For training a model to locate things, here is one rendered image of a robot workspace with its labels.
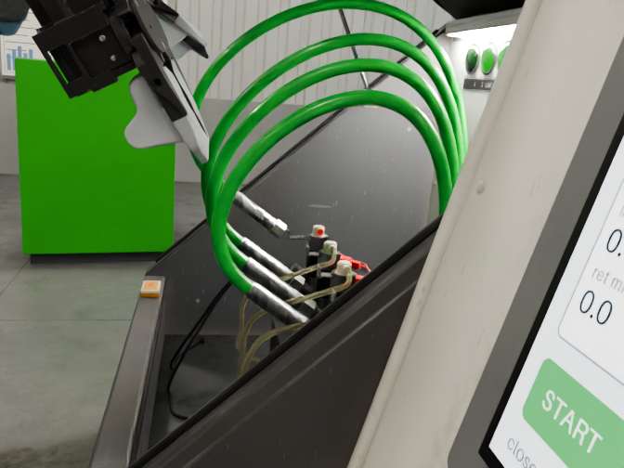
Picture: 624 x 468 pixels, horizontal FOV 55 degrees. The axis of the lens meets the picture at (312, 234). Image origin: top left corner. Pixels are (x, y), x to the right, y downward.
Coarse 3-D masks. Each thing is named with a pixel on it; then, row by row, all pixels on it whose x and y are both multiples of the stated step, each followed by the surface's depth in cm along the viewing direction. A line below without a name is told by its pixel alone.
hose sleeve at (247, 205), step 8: (240, 192) 79; (240, 200) 79; (248, 200) 79; (240, 208) 79; (248, 208) 79; (256, 208) 79; (256, 216) 80; (264, 216) 80; (272, 216) 81; (264, 224) 80; (272, 224) 80
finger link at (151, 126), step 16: (144, 80) 48; (144, 96) 49; (144, 112) 50; (160, 112) 50; (192, 112) 51; (128, 128) 50; (144, 128) 50; (160, 128) 50; (176, 128) 50; (192, 128) 50; (144, 144) 51; (160, 144) 51; (192, 144) 51
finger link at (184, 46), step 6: (180, 42) 98; (186, 42) 98; (192, 42) 98; (174, 48) 98; (180, 48) 99; (186, 48) 99; (192, 48) 99; (198, 48) 99; (204, 48) 99; (174, 54) 99; (180, 54) 99; (204, 54) 99
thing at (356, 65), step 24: (312, 72) 60; (336, 72) 61; (384, 72) 62; (408, 72) 62; (288, 96) 61; (432, 96) 63; (216, 168) 61; (456, 168) 66; (216, 192) 62; (240, 264) 64; (288, 288) 66
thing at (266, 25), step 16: (320, 0) 74; (336, 0) 74; (352, 0) 75; (368, 0) 75; (272, 16) 74; (288, 16) 74; (400, 16) 76; (256, 32) 74; (416, 32) 77; (240, 48) 74; (432, 48) 78; (224, 64) 74; (448, 64) 79; (208, 80) 74; (448, 80) 79; (464, 112) 81; (464, 128) 81; (464, 144) 82
